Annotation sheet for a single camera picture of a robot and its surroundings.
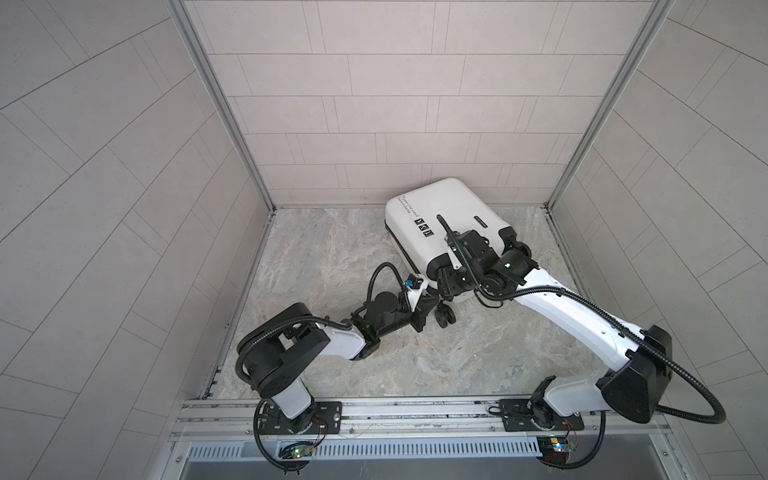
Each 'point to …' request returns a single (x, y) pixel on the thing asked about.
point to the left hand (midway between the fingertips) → (445, 302)
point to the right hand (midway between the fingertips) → (443, 280)
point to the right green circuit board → (555, 448)
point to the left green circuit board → (297, 450)
